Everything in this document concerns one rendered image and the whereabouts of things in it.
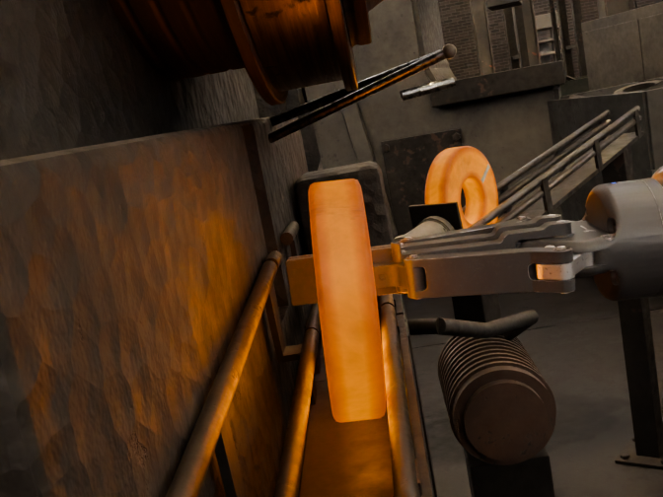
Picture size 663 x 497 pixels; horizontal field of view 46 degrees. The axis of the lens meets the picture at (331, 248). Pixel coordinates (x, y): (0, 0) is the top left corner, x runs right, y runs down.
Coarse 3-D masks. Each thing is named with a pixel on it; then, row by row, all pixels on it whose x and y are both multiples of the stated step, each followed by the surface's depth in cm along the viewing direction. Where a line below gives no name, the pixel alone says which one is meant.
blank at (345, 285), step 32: (320, 192) 48; (352, 192) 47; (320, 224) 45; (352, 224) 45; (320, 256) 44; (352, 256) 44; (320, 288) 44; (352, 288) 44; (320, 320) 44; (352, 320) 44; (352, 352) 44; (352, 384) 45; (384, 384) 46; (352, 416) 48
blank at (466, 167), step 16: (448, 160) 108; (464, 160) 110; (480, 160) 114; (432, 176) 108; (448, 176) 106; (464, 176) 110; (480, 176) 113; (432, 192) 107; (448, 192) 106; (464, 192) 116; (480, 192) 114; (496, 192) 117; (480, 208) 114; (464, 224) 109
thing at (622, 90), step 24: (576, 96) 320; (600, 96) 275; (624, 96) 261; (648, 96) 251; (552, 120) 312; (576, 120) 294; (648, 120) 253; (552, 144) 316; (648, 144) 254; (648, 168) 256; (576, 192) 305; (576, 216) 309
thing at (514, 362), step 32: (448, 352) 109; (480, 352) 100; (512, 352) 100; (448, 384) 101; (480, 384) 94; (512, 384) 93; (544, 384) 95; (480, 416) 94; (512, 416) 94; (544, 416) 93; (480, 448) 95; (512, 448) 94; (544, 448) 100; (480, 480) 98; (512, 480) 98; (544, 480) 98
